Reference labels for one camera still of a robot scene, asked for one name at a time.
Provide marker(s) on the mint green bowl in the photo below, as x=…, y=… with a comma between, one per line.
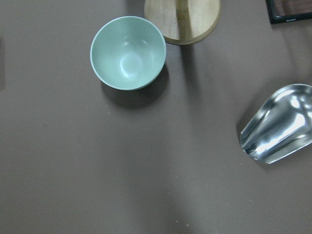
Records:
x=128, y=53

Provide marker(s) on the steel scoop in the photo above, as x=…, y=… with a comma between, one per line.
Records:
x=282, y=125

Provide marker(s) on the wooden cup stand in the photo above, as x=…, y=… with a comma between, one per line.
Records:
x=183, y=22

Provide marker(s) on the black framed tray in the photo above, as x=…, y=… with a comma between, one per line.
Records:
x=281, y=11

